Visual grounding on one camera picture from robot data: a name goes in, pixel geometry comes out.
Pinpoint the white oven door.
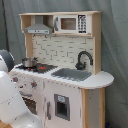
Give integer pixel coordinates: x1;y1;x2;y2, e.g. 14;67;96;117
19;90;44;118

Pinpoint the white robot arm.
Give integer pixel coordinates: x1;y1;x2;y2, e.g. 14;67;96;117
0;50;43;128

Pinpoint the wooden toy kitchen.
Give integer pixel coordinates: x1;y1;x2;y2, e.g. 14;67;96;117
10;11;114;128

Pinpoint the grey toy sink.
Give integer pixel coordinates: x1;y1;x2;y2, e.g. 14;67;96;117
52;68;92;81

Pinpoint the black toy faucet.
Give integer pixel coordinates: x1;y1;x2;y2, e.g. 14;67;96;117
75;51;93;70

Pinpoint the black toy stovetop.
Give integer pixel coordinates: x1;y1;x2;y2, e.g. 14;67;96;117
18;63;55;73

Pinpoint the silver toy pot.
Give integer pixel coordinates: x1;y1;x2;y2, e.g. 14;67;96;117
22;57;37;68

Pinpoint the right red stove knob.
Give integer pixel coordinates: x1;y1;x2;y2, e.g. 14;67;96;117
31;81;37;88

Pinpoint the red stove knob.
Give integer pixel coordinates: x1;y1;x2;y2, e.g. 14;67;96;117
12;77;18;83
31;81;37;88

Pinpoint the grey ice dispenser panel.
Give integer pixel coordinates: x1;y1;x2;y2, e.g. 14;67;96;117
54;94;70;120

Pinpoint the toy microwave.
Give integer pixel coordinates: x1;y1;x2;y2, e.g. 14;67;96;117
54;14;91;34

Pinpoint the grey range hood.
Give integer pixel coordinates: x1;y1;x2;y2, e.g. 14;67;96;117
24;15;54;36

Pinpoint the left red stove knob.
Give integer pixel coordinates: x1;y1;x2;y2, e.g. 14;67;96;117
12;77;18;83

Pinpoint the grey cabinet door handle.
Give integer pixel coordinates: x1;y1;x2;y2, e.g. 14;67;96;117
47;102;51;120

